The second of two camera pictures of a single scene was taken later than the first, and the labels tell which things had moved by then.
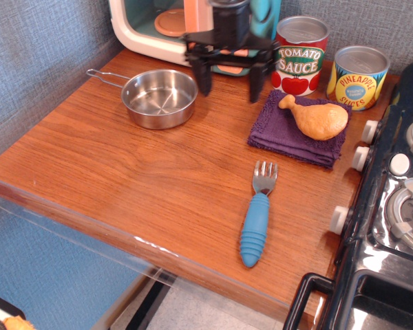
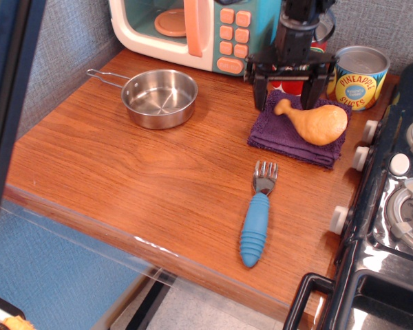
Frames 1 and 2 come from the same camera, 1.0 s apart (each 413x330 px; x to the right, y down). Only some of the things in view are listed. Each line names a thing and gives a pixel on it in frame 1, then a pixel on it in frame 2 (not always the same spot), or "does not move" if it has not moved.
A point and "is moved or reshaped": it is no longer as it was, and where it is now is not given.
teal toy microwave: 157,27 does not move
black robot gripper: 230,39 -> 292,58
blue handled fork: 254,235 does not move
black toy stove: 380,236 does not move
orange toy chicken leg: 319,122 is moved or reshaped
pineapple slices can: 358,78 does not move
